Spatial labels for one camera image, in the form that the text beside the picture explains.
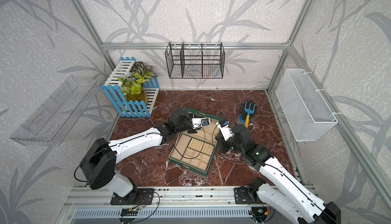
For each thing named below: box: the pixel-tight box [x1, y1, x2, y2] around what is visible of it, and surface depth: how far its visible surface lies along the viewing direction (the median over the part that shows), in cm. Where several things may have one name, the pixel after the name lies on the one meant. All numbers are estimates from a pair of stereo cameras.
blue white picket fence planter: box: [100, 57, 160, 118], surface depth 99 cm
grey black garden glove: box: [239, 100, 258, 125], surface depth 107 cm
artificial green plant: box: [117, 61, 158, 103], surface depth 98 cm
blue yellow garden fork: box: [243, 101, 257, 128], surface depth 107 cm
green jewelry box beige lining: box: [168, 108, 222, 177], surface depth 84 cm
